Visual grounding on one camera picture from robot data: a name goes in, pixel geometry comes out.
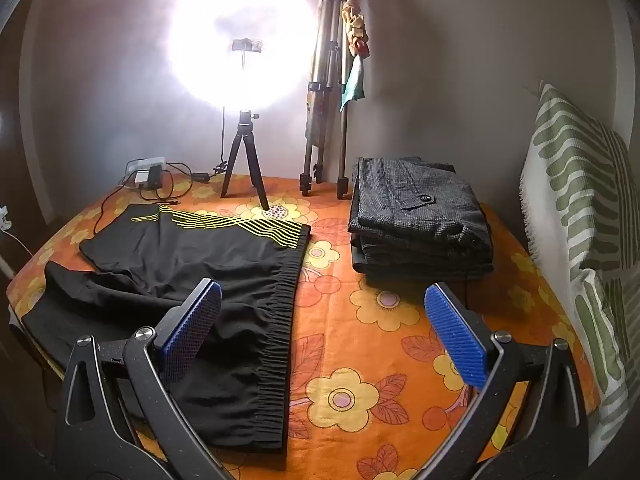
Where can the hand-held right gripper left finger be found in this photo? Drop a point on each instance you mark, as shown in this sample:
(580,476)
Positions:
(194,332)

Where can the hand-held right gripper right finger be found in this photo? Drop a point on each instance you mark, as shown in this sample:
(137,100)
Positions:
(456,342)

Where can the black pants with yellow stripes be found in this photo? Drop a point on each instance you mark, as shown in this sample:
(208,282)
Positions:
(225,270)

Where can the dark folded pants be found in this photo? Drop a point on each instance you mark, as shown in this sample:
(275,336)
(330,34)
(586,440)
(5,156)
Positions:
(425,266)

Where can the grey checked folded pants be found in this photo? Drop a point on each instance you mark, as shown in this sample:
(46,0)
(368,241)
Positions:
(425,210)

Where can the orange floral tablecloth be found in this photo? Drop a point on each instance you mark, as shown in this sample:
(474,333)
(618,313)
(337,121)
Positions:
(380,360)

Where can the black charger plug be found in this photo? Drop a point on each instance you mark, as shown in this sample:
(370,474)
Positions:
(153,177)

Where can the white power strip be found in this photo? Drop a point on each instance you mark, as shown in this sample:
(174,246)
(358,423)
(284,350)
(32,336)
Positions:
(137,166)

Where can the green striped white pillow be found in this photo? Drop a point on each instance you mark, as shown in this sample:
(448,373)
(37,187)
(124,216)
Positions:
(575,200)

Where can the small black tripod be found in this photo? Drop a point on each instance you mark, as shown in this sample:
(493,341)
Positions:
(243,145)

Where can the tall folded metal tripod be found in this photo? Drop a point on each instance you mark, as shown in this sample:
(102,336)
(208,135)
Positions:
(322,110)

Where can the green hanging cloth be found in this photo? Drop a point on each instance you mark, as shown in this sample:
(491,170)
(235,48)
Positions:
(354,85)

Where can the phone clamp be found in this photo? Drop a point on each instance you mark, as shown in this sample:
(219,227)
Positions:
(246,46)

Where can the colourful hanging cloth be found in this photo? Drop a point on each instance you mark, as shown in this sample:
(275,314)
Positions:
(356,25)

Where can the white wall plug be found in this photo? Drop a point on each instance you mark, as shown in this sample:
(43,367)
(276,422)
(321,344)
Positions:
(5,217)

